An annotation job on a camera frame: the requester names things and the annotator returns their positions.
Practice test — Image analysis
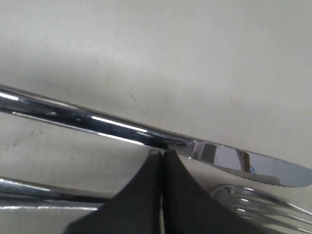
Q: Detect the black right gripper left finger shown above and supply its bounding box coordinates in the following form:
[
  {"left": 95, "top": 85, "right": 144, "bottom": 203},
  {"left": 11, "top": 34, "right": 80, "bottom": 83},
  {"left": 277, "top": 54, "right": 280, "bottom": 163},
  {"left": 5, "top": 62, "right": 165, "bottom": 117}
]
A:
[{"left": 64, "top": 150, "right": 162, "bottom": 234}]

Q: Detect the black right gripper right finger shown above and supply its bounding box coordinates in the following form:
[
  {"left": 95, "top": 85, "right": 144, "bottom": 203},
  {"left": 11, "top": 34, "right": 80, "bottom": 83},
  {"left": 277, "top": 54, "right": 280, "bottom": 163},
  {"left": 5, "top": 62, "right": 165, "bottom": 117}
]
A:
[{"left": 162, "top": 150, "right": 273, "bottom": 234}]

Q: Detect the silver metal fork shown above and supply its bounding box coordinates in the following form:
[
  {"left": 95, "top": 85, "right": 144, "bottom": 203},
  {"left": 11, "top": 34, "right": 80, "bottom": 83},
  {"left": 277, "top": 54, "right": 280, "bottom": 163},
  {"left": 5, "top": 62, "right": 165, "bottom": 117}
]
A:
[{"left": 0, "top": 177, "right": 312, "bottom": 234}]

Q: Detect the silver table knife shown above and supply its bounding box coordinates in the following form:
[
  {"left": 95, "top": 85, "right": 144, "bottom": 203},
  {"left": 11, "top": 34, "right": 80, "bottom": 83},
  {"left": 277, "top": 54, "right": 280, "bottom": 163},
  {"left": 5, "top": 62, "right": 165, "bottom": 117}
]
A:
[{"left": 0, "top": 85, "right": 312, "bottom": 188}]

